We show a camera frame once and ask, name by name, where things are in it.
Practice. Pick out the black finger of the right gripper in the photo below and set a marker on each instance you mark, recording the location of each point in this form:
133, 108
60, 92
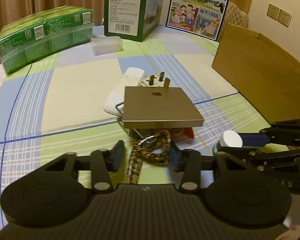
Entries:
257, 139
255, 154

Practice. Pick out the open brown cardboard box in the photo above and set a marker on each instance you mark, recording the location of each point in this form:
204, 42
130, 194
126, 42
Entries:
264, 73

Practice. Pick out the small clear plastic box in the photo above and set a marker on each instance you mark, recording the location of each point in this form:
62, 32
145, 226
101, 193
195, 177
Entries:
102, 45

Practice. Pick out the white three-pin plug adapter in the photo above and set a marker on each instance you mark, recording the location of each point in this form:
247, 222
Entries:
156, 80

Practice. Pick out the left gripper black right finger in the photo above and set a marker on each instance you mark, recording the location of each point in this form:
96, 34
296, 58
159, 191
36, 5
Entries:
189, 162

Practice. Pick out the checkered tablecloth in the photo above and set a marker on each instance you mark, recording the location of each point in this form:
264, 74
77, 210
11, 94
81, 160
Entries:
67, 101

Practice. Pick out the gold square box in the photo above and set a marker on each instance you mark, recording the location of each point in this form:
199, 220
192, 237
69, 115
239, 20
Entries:
160, 107

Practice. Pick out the green white milk box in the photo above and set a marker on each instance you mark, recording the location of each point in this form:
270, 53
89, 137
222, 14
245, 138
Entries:
131, 19

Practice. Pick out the red piggy toy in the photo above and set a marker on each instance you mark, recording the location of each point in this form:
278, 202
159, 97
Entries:
182, 132

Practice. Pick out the green drink carton pack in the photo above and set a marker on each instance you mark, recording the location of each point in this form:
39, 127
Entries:
42, 34

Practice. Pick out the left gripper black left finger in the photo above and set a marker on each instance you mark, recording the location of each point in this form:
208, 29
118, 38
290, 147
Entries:
102, 162

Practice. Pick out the double wall socket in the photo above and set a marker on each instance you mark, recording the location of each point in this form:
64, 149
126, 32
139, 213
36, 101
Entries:
279, 15

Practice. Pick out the quilted beige chair cushion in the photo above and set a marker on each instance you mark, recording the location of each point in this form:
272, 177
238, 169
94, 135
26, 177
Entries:
235, 16

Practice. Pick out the white remote control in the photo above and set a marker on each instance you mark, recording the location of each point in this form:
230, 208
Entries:
131, 77

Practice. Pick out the blue milk carton box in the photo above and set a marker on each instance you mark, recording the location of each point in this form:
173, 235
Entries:
199, 17

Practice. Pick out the chrome wire stand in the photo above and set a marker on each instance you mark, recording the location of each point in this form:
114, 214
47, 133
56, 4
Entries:
144, 136

